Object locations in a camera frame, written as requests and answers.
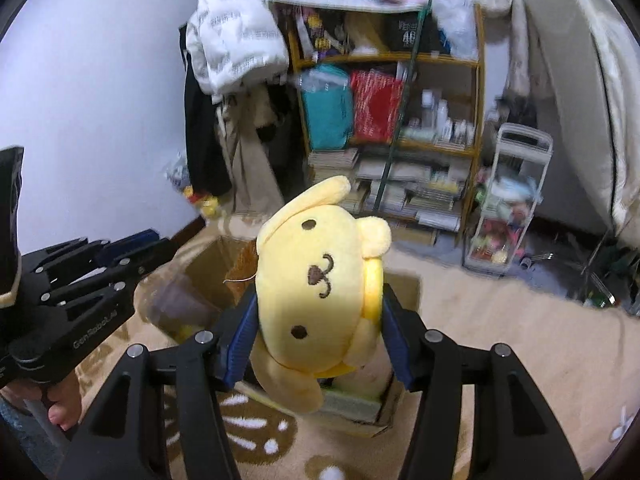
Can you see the yellow wooden bookshelf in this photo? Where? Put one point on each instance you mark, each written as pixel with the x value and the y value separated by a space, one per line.
pixel 440 60

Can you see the teal bag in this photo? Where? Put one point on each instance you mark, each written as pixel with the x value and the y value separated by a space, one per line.
pixel 325 110

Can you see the plastic bag of toys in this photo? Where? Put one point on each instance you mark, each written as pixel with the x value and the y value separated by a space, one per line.
pixel 192 185

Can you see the printed cardboard box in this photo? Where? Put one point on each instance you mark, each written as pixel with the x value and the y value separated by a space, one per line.
pixel 210 270

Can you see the white duvet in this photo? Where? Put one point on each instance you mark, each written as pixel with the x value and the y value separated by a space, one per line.
pixel 575 85

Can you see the white trolley cart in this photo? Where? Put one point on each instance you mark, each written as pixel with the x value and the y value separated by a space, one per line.
pixel 520 135

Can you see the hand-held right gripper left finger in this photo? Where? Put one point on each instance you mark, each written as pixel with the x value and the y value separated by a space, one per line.
pixel 240 345

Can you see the row of small bottles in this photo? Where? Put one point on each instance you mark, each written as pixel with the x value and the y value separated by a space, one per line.
pixel 440 120

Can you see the green pole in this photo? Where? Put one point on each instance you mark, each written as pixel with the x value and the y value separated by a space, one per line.
pixel 407 80

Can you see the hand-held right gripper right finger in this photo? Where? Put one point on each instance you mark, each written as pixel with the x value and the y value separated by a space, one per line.
pixel 400 345

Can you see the person's left hand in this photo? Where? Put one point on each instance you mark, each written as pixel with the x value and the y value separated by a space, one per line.
pixel 65 400

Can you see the beige hanging coat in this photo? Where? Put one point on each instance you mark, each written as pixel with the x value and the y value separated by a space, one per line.
pixel 250 170

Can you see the stack of books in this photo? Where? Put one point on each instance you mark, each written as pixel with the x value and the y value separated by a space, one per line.
pixel 332 159

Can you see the black printed box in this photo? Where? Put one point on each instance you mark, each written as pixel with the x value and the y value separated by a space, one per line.
pixel 410 32

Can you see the pile of magazines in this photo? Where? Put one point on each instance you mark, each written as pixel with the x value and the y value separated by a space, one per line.
pixel 425 200

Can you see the pale hanging cloth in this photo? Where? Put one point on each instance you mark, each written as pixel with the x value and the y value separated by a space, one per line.
pixel 505 20

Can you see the beige flower blanket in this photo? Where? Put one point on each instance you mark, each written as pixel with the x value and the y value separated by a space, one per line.
pixel 500 320

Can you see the clear plastic bag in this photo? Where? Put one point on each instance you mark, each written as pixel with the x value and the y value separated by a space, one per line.
pixel 457 15

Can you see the dark printed bag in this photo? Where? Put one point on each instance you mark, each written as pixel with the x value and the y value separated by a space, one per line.
pixel 320 35

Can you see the black hanging garment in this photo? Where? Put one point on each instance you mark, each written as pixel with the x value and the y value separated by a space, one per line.
pixel 200 135

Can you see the red patterned bag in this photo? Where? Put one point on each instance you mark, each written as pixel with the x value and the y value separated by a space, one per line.
pixel 375 105

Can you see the yellow plush dog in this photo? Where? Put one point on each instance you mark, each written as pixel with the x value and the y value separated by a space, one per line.
pixel 310 280

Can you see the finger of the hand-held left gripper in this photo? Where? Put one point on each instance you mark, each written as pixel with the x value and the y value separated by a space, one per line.
pixel 90 250
pixel 120 275

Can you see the white puffer jacket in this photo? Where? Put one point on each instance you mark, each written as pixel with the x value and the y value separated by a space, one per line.
pixel 235 25

